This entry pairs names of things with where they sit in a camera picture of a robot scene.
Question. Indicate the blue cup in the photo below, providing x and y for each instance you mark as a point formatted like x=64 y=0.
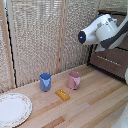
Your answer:
x=45 y=83

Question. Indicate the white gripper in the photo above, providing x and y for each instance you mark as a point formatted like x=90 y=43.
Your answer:
x=100 y=48

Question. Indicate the woven screen panel beside cabinet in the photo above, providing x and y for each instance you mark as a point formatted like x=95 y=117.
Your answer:
x=75 y=53

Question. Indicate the thin wooden screen post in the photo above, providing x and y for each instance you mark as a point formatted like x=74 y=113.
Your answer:
x=60 y=40

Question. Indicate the narrow woven screen panel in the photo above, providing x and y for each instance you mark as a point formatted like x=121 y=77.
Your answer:
x=3 y=60

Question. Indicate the yellow rectangular block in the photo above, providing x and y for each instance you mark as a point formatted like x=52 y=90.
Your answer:
x=62 y=94

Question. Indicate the pink cup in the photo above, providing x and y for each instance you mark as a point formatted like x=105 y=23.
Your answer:
x=74 y=81

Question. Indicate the white patterned plate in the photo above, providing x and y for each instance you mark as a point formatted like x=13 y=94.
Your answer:
x=13 y=110

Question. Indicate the wide woven screen panel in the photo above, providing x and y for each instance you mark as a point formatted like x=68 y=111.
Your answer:
x=33 y=40

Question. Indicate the wooden screen post black-edged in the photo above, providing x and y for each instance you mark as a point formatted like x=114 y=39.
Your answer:
x=9 y=56

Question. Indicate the grey robot base corner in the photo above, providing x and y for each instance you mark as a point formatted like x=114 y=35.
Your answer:
x=120 y=118

